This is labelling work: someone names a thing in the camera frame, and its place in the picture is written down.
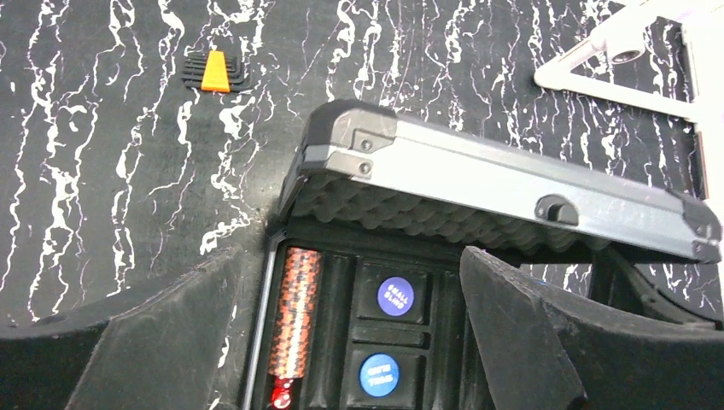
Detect orange black small clip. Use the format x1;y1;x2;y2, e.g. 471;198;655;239
181;50;249;93

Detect red die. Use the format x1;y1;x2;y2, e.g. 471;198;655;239
271;377;294;401
271;395;292;410

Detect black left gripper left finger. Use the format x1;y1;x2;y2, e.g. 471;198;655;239
1;246;242;409

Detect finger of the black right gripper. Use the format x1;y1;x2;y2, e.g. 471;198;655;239
587;248;723;331

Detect blue small blind button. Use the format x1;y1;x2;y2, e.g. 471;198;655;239
359;353;400;397

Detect white pvc pipe frame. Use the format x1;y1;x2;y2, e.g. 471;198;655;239
534;1;723;204

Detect purple small blind button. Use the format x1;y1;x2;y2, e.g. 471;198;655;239
377;277;415;317

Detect black poker set case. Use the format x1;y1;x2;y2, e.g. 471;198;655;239
241;100;723;409

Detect orange black chip roll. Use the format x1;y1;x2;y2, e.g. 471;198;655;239
279;247;323;313

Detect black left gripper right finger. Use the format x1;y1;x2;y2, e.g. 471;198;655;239
459;247;723;409

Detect orange black chip stack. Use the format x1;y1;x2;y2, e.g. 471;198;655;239
268;307;312;379

